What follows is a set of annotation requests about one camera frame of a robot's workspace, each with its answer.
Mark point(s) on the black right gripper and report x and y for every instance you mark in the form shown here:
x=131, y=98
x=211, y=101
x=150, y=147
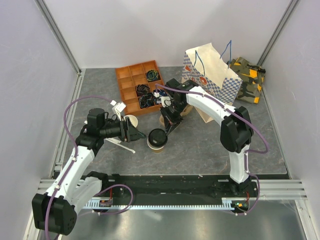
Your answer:
x=177, y=120

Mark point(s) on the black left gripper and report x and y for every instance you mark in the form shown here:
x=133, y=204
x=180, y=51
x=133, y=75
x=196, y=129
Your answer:
x=126, y=128

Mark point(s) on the cardboard cup carrier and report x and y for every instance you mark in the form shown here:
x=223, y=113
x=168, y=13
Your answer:
x=186, y=110

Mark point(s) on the paper cup front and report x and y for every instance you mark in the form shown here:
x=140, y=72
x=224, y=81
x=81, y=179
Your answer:
x=155, y=149

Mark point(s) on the paper cup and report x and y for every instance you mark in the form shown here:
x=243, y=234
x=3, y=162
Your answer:
x=155, y=149
x=133, y=119

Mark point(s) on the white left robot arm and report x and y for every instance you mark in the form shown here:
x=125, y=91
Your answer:
x=57, y=209

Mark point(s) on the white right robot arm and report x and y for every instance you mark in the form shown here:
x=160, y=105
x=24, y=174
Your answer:
x=235, y=135

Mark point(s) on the checkered paper takeout bag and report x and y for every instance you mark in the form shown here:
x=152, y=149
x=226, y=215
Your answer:
x=204, y=65

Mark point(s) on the paper cup near tray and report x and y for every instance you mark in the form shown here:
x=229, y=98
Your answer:
x=133, y=119

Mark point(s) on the wrapped straw middle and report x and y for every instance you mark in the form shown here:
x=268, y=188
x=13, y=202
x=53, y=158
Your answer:
x=113, y=140

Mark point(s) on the blue striped rolled sock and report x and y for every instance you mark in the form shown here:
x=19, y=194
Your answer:
x=160, y=94

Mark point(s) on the black patterned rolled sock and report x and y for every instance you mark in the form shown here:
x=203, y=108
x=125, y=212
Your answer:
x=147, y=100

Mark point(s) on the dark rolled sock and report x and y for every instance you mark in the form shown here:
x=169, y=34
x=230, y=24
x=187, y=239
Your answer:
x=142, y=89

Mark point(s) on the green blue rolled sock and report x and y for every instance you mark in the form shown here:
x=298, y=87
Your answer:
x=152, y=75

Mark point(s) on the orange compartment tray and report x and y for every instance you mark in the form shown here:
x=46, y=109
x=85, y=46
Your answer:
x=128, y=78

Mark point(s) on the camouflage cloth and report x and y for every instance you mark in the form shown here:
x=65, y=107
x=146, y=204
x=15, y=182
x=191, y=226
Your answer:
x=252, y=77

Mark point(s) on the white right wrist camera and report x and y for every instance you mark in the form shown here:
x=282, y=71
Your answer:
x=163, y=100

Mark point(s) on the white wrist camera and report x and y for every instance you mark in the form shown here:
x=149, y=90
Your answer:
x=163, y=100
x=118, y=108

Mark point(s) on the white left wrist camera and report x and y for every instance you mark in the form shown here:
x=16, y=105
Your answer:
x=118, y=108

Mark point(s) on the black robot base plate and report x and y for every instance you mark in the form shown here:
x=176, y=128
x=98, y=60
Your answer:
x=122, y=194

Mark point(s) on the aluminium frame rail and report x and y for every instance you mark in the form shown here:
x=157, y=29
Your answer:
x=269, y=186

